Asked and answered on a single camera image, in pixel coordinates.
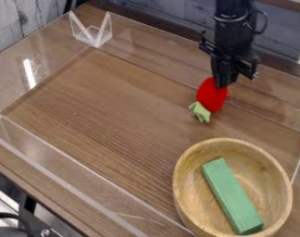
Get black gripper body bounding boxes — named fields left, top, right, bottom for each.
left=198, top=31, right=259, bottom=81

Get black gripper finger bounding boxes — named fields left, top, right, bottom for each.
left=225, top=61, right=239, bottom=86
left=210, top=57, right=226, bottom=89

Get red plush radish green leaves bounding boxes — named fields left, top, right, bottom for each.
left=189, top=77, right=227, bottom=123

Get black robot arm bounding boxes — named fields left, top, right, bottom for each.
left=198, top=0, right=267, bottom=89

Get wooden bowl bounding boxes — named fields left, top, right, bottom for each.
left=172, top=138, right=291, bottom=237

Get green rectangular block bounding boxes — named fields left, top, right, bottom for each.
left=201, top=157, right=263, bottom=235

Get clear acrylic corner bracket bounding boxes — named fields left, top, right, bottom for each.
left=68, top=11, right=112, bottom=48

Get clear acrylic enclosure wall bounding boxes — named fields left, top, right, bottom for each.
left=0, top=6, right=300, bottom=237

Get black metal table frame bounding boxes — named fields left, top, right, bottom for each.
left=16, top=193, right=75, bottom=237

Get black cable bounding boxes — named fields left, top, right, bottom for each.
left=0, top=212, right=24, bottom=237

